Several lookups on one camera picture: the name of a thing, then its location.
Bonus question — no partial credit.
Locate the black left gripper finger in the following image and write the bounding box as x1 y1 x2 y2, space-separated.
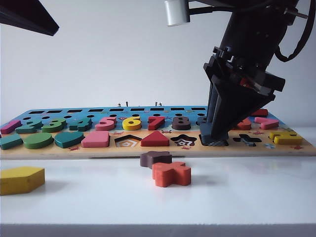
0 0 60 37

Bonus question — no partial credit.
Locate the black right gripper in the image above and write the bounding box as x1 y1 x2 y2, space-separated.
203 46 286 139

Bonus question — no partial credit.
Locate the dark blue square block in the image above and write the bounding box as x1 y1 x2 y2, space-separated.
199 122 229 143

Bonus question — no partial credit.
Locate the red zero puzzle piece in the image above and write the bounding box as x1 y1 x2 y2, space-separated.
233 118 253 131

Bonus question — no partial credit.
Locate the red minus sign piece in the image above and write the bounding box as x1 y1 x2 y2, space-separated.
250 109 269 117

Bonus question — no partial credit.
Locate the pink greater-than sign piece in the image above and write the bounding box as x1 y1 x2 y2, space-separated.
254 117 279 130

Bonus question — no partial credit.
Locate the brown number eight piece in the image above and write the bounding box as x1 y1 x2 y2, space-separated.
172 116 191 131

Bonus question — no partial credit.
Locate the yellow math sign piece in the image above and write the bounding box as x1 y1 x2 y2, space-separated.
269 130 304 145

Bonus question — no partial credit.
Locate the red number seven piece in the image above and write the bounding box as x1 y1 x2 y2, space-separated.
147 116 165 131

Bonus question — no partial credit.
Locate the red triangle block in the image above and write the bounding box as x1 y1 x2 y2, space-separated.
140 130 170 147

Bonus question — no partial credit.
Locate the orange cross block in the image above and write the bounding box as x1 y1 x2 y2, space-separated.
152 161 192 188

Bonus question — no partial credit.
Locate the brown star block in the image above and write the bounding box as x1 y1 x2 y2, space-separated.
140 151 172 169

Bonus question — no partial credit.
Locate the yellow number six piece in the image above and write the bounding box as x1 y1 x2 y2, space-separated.
122 115 142 131

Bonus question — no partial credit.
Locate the white cylindrical module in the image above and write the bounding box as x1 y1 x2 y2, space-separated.
164 0 191 27

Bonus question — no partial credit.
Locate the pink number one piece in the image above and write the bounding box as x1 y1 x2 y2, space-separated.
0 120 22 135

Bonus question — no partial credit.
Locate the teal number two piece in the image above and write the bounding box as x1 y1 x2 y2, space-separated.
16 119 43 134

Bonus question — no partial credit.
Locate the green number three piece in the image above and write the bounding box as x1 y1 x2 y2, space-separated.
41 118 67 133

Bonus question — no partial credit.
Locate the pink number five piece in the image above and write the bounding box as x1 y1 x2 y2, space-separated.
95 116 117 131

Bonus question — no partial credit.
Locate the dark green number four piece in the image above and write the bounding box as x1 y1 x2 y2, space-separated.
69 118 93 132

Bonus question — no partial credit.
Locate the green oval block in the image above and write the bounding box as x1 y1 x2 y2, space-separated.
23 132 54 150

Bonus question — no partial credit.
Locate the teal rectangle block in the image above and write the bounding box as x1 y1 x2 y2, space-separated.
0 134 24 151

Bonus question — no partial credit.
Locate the teal rounded shape block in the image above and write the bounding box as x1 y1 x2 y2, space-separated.
54 131 85 149

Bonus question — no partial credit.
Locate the pink trapezoid block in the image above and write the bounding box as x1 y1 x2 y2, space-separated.
81 130 111 149

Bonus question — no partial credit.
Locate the colourful wooden puzzle board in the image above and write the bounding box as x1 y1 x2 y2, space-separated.
0 105 316 160

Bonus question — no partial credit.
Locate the yellow pentagon block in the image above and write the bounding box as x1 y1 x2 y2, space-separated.
0 166 46 196

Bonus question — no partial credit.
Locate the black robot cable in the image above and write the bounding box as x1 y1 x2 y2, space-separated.
274 7 316 62

